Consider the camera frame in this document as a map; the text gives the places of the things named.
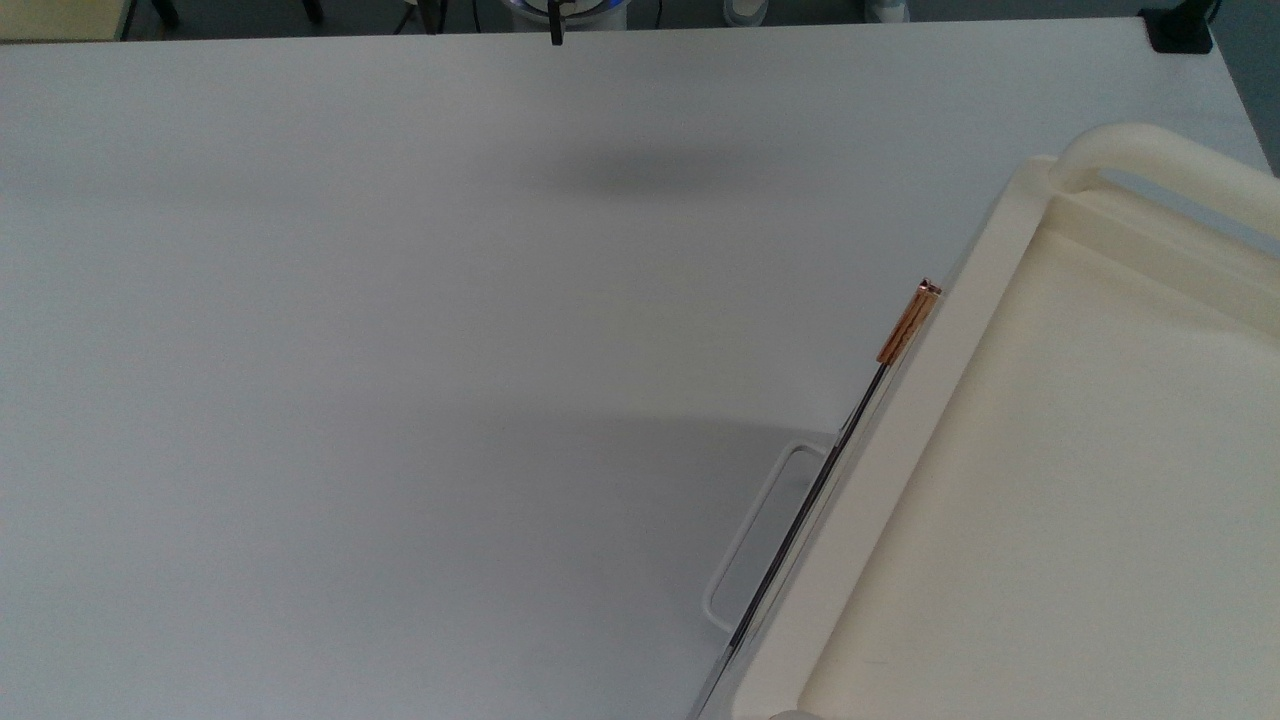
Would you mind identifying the cream cabinet door with handle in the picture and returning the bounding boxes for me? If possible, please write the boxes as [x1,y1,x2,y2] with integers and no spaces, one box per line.
[688,278,943,720]

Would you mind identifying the copper door hinge pin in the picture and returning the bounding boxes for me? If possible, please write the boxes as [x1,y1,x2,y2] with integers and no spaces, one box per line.
[877,279,943,366]

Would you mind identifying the cream plastic storage cabinet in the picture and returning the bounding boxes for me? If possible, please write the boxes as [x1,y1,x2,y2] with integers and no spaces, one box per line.
[733,123,1280,720]

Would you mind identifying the black tripod legs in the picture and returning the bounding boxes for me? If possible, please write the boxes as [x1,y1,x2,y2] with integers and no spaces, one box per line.
[393,0,448,37]

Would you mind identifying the tan wooden desk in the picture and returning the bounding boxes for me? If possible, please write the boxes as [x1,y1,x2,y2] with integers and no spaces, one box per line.
[0,0,128,43]

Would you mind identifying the black table clamp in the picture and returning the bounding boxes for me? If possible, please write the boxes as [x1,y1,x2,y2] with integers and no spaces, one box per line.
[1139,0,1219,55]

